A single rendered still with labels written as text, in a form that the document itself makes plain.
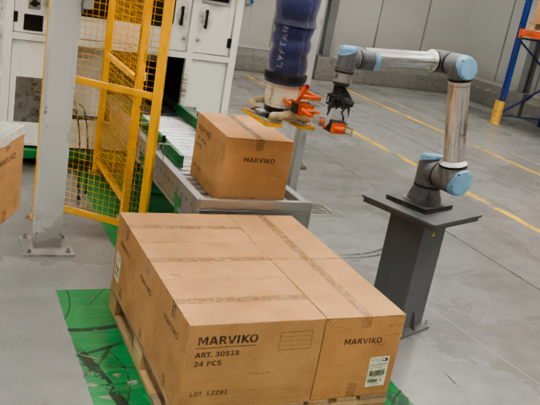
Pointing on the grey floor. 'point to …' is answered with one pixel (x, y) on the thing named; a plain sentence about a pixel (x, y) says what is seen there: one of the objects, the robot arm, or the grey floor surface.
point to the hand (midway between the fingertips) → (335, 125)
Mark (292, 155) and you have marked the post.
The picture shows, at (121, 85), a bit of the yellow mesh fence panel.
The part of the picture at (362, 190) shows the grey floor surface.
